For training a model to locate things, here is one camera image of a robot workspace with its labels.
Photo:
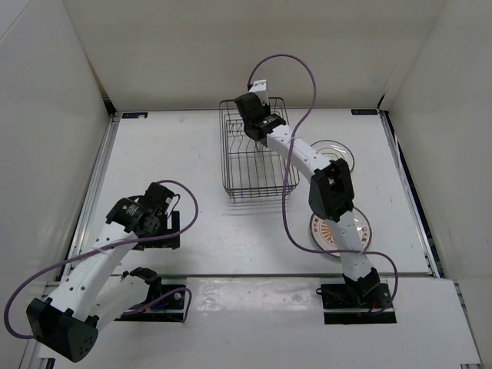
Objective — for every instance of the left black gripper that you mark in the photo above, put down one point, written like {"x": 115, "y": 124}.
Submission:
{"x": 166, "y": 243}

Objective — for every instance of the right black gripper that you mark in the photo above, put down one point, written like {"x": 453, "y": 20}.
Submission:
{"x": 267, "y": 110}

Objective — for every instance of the black patterned white plate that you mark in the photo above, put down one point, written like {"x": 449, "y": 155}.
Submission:
{"x": 335, "y": 150}

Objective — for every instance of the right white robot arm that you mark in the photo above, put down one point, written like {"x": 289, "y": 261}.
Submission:
{"x": 330, "y": 197}

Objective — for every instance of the right blue corner label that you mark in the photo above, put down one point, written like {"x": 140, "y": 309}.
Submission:
{"x": 364, "y": 111}

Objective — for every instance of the blue corner label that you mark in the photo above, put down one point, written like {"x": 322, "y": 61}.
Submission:
{"x": 134, "y": 115}
{"x": 364, "y": 111}

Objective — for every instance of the left blue corner label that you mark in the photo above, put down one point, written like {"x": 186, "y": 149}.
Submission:
{"x": 134, "y": 115}

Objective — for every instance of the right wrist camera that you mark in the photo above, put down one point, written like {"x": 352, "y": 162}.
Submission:
{"x": 254, "y": 105}

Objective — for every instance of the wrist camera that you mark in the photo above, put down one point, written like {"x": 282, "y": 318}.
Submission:
{"x": 254, "y": 105}
{"x": 157, "y": 198}

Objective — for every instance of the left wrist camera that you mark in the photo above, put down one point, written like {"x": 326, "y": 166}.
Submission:
{"x": 157, "y": 198}

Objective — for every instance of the wire dish rack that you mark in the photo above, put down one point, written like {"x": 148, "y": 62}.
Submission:
{"x": 246, "y": 173}

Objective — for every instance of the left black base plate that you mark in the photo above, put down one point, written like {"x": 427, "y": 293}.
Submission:
{"x": 168, "y": 310}

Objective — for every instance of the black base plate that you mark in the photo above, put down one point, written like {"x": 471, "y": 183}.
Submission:
{"x": 168, "y": 310}
{"x": 340, "y": 306}

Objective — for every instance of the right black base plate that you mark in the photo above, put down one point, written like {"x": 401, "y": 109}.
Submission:
{"x": 340, "y": 306}

